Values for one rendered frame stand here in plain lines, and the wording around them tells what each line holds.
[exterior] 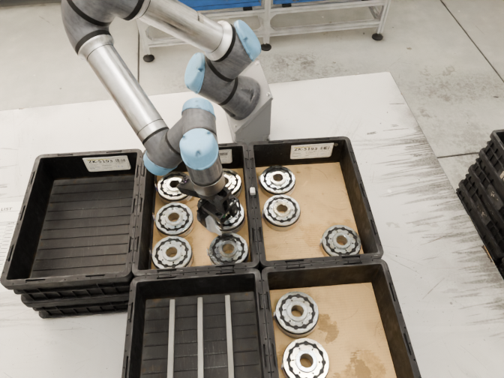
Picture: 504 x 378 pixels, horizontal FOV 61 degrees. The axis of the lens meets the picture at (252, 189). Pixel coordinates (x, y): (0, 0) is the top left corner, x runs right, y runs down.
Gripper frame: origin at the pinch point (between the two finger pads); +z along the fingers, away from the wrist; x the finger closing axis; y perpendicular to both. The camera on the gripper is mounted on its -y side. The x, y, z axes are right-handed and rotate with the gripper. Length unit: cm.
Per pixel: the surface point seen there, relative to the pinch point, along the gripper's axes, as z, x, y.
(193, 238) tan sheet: 1.6, -7.4, -2.4
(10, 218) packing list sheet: 9, -37, -58
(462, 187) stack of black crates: 71, 106, 42
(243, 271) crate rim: -7.6, -8.4, 18.1
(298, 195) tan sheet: 4.9, 22.7, 10.4
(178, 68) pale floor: 88, 100, -150
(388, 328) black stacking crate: 2, 5, 50
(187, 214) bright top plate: -1.1, -3.5, -7.6
